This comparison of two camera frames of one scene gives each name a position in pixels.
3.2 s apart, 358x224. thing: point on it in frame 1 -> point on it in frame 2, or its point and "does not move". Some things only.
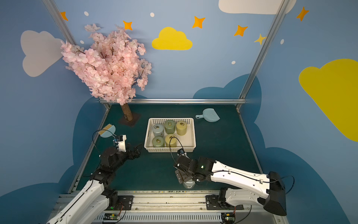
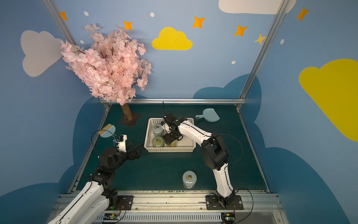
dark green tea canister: (158, 141) does not move
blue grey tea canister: (189, 184) does not move
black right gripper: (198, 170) -> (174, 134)
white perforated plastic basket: (187, 142) does not move
